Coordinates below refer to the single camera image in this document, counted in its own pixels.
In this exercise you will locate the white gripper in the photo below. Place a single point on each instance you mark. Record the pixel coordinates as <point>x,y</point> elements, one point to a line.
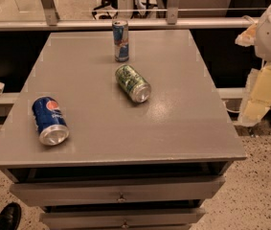
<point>257,97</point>

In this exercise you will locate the green soda can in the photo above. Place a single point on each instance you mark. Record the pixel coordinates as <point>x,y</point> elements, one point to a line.
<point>133,84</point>

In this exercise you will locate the tall Red Bull can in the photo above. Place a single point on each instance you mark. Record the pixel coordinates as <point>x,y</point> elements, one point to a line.
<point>120,35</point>

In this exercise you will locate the blue Pepsi can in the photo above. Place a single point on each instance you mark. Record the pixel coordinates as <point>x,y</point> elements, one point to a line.
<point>51,126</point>

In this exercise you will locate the upper grey drawer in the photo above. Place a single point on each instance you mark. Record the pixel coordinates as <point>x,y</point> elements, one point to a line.
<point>117,191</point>

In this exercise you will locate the grey drawer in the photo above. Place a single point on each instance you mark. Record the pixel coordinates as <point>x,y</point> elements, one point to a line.
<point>117,191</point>
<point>123,219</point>

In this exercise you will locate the grey drawer cabinet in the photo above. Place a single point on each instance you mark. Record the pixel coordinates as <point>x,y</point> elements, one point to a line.
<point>182,130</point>

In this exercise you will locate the black office chair base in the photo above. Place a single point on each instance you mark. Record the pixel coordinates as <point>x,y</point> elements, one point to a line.
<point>103,6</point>

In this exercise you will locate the lower grey drawer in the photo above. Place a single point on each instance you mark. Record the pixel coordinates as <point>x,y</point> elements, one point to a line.
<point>123,219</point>

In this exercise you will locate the black shoe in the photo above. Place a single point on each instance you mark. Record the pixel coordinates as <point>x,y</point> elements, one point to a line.
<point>10,217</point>

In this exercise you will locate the metal railing frame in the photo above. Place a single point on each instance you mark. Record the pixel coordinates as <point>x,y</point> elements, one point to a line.
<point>71,15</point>

